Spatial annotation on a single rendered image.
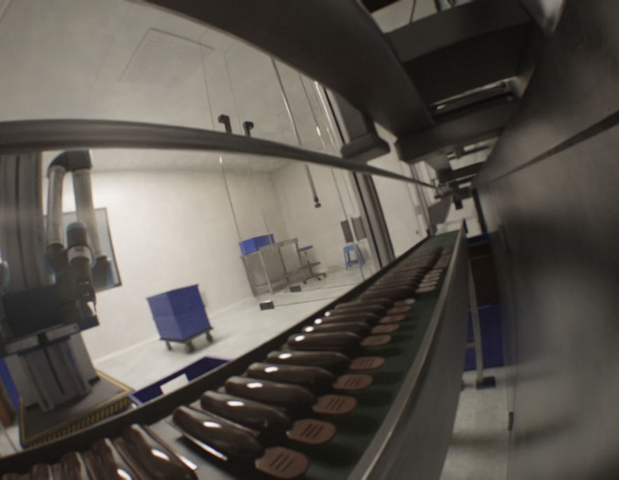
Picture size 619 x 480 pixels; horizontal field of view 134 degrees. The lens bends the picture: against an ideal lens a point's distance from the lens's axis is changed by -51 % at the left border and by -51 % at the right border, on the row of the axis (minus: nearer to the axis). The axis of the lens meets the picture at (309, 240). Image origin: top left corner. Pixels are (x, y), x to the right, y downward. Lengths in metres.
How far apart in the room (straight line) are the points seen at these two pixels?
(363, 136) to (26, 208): 1.72
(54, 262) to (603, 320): 1.26
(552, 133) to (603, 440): 0.15
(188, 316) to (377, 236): 2.44
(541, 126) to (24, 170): 1.93
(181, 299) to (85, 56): 2.47
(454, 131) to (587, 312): 0.21
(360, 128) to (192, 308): 2.78
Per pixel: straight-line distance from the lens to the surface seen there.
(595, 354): 0.17
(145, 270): 4.30
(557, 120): 0.15
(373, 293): 0.31
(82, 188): 1.47
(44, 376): 1.69
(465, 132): 0.29
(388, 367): 0.17
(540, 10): 0.47
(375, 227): 0.67
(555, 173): 0.18
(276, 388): 0.15
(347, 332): 0.20
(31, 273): 1.68
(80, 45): 2.53
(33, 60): 2.68
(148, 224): 4.48
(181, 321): 2.82
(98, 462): 0.15
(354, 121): 0.22
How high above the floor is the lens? 0.78
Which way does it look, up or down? level
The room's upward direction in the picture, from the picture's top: 16 degrees counter-clockwise
